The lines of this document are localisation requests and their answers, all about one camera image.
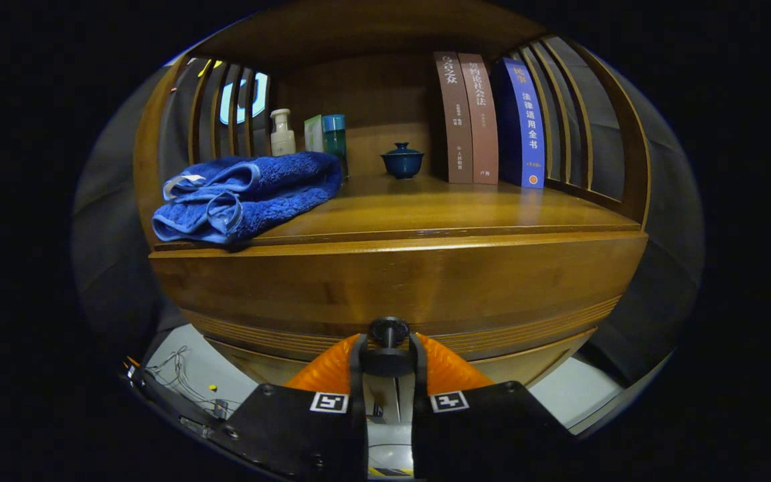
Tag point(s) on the blue book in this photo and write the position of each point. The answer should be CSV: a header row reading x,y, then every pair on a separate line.
x,y
529,127

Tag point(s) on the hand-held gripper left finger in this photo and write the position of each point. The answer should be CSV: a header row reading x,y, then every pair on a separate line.
x,y
359,428

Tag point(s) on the wooden countertop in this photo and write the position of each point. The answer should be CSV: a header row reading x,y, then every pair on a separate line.
x,y
459,207

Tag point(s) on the blue folded towel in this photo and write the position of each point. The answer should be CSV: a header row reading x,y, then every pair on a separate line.
x,y
251,197

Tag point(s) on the white pump bottle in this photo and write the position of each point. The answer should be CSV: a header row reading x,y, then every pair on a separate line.
x,y
282,140

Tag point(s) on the dark blue lidded teacup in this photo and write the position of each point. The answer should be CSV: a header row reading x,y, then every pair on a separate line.
x,y
402,164

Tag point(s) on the wooden cabinet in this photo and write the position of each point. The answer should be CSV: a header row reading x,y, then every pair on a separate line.
x,y
359,33

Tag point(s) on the wooden drawer with black knob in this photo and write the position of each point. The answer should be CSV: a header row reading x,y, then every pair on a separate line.
x,y
392,281

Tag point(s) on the teal bottle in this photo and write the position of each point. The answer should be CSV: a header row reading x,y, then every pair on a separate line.
x,y
335,137

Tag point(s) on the green and white box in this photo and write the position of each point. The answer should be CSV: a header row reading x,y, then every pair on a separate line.
x,y
313,134

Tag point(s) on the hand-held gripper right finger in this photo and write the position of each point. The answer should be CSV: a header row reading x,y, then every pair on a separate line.
x,y
419,435

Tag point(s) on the wooden cabinet door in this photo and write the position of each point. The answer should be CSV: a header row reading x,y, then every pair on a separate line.
x,y
258,365
526,361

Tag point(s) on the brown book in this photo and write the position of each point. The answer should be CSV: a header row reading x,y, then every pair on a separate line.
x,y
454,120
484,120

